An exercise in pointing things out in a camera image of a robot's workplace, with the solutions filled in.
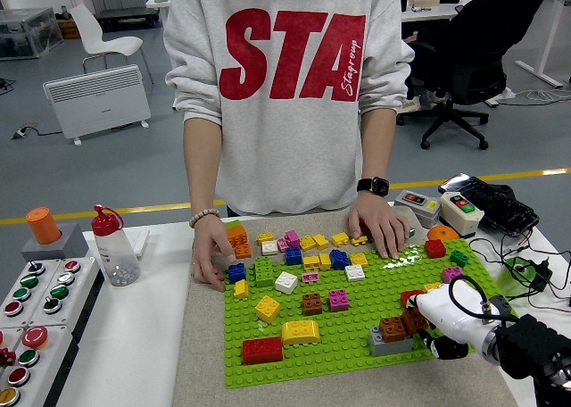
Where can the person's left hand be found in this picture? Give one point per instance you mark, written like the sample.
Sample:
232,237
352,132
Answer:
379,221

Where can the grey long brick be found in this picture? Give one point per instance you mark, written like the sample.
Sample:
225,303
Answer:
388,348

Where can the white desk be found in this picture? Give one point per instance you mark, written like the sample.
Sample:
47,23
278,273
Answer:
424,15
551,36

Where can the orange long brick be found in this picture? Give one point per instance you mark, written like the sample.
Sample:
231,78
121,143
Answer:
238,239

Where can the grey block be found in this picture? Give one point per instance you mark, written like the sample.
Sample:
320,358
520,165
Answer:
73,246

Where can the dark brown brick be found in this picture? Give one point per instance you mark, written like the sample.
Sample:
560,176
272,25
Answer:
412,321

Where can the wooden box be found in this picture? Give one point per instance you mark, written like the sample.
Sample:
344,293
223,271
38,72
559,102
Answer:
69,30

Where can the black office chair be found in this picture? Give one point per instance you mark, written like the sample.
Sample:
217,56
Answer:
473,83

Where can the yellow curved brick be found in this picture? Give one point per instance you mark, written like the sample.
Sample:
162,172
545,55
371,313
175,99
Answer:
300,332

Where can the small yellow brick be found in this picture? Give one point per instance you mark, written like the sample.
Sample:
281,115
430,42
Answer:
241,289

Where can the dark grey slope brick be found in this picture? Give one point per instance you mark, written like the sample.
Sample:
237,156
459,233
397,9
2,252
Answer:
502,304

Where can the lime green flat brick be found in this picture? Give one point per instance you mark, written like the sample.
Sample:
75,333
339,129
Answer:
234,224

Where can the person's left forearm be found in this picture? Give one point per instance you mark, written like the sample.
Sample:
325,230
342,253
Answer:
378,143

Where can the white flat panel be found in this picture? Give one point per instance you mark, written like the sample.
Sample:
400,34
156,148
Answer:
140,242

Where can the clear bottle red cap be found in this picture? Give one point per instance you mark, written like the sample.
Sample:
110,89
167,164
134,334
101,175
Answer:
116,255

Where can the green translucent cup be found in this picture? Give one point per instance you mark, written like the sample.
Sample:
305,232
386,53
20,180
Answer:
508,279

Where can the green and white brick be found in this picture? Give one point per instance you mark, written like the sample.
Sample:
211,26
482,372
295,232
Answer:
411,233

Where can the green studded baseplate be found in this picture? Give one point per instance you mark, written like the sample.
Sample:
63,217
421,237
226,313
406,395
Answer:
339,358

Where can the person's right hand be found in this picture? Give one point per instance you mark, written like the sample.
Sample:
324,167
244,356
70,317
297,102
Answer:
207,246

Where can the small orange brick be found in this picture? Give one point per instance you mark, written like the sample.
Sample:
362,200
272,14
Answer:
243,251

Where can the black platform dolly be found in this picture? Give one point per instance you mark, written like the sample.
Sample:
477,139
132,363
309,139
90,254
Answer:
127,13

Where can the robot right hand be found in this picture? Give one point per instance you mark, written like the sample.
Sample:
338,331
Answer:
446,313

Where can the tan wooden block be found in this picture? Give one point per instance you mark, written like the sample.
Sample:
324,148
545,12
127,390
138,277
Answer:
424,2

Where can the grey push-button box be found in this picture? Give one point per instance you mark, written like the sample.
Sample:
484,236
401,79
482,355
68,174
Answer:
417,204

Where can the grey-brown mat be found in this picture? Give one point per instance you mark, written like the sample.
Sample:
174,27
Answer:
312,221

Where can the black handheld controller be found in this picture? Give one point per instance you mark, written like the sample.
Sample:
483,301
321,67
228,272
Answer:
499,206

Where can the black smartwatch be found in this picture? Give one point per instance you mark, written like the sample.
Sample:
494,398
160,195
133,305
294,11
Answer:
374,186

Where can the grey emergency-stop control box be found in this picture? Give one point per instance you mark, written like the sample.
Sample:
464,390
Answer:
28,358

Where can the lime green tall brick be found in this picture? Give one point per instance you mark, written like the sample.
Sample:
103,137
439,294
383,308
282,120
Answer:
264,273

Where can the red knob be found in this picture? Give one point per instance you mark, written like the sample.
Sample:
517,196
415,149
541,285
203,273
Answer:
6,357

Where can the red long brick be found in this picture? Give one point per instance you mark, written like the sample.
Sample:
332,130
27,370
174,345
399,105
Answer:
262,351

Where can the grey four-button control box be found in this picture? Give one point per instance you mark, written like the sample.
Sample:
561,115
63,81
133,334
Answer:
66,277
29,281

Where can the magenta tall brick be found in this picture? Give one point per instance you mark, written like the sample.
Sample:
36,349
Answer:
293,241

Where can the orange cylinder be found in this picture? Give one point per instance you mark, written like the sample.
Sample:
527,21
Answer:
42,226

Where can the red tall brick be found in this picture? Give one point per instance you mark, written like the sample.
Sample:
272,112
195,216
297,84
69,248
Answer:
363,227

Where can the orange fruit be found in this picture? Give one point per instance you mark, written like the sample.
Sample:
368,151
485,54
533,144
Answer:
441,233

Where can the black floor plug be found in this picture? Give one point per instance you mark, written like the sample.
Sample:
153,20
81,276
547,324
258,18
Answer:
21,133

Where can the standing person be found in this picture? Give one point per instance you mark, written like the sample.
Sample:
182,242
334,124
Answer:
290,157

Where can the light pink flat brick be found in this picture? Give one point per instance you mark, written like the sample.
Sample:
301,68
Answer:
310,277

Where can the yellow flat brick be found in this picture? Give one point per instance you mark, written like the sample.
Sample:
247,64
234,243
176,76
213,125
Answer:
360,241

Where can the white chair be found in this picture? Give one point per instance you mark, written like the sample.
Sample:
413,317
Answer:
109,45

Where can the large yellow brick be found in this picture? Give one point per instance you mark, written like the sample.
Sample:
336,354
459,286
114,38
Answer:
267,309

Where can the dark green brick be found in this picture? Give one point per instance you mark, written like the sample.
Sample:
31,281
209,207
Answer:
459,259

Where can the blue brick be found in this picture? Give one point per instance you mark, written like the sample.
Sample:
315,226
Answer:
293,256
237,273
339,259

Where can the beige push-button box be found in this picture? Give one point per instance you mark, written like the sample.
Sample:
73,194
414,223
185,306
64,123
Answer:
464,221

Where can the yellow and white brick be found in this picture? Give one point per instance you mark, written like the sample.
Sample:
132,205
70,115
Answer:
432,287

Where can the orange-brown brick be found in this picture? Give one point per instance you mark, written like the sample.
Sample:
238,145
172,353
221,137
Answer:
392,329

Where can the person's right forearm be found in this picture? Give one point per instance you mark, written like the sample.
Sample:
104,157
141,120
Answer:
203,166

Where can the white panel heater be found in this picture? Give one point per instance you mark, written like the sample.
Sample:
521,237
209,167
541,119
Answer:
98,99

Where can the clear storage crate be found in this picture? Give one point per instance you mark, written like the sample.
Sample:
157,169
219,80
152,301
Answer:
27,34

